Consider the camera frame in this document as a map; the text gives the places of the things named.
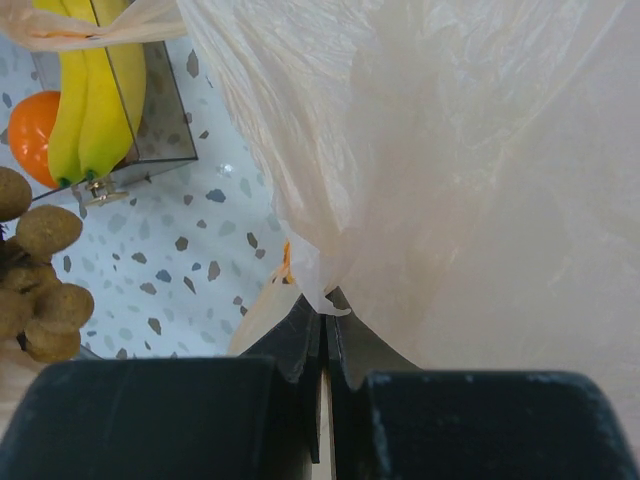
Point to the brown longan bunch with leaves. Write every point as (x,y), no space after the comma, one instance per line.
(38,310)

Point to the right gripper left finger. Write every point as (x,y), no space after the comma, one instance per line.
(254,416)

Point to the orange fake tangerine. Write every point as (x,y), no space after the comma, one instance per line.
(29,129)

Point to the orange translucent plastic bag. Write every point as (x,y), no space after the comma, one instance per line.
(466,171)

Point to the yellow fake banana bunch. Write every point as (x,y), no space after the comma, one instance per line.
(102,96)

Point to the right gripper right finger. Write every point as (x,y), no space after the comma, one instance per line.
(393,420)

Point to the clear plastic tray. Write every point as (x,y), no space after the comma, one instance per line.
(162,143)

